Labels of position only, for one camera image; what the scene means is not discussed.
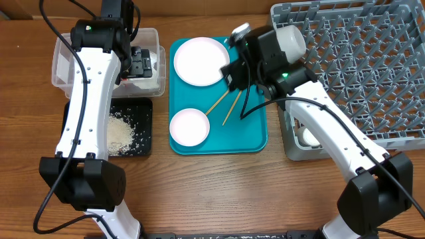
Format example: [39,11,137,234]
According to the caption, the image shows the clear plastic waste bin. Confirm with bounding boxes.
[51,28,167,98]

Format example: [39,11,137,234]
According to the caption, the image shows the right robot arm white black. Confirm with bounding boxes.
[221,24,415,238]

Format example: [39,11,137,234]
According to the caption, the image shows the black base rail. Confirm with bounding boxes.
[138,230,323,239]

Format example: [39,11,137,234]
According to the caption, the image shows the white paper cup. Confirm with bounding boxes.
[296,126,321,147]

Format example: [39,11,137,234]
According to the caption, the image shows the rice food scraps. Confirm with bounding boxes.
[107,114,145,157]

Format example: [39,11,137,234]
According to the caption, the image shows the black food waste tray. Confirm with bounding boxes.
[60,97,153,157]

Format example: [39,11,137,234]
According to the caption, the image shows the large white pink plate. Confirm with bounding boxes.
[173,37,230,87]

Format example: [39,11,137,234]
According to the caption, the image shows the grey dishwasher rack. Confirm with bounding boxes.
[270,0,424,151]

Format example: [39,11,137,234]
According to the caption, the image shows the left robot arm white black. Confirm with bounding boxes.
[39,1,146,238]

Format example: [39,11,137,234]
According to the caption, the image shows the wooden chopstick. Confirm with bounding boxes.
[222,91,242,126]
[205,90,230,116]

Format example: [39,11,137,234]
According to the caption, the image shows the teal serving tray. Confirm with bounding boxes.
[169,39,268,155]

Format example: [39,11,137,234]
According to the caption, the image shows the crumpled white tissue paper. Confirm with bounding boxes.
[134,51,159,90]

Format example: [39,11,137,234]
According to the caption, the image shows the grey green ceramic bowl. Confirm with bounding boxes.
[276,25,306,64]

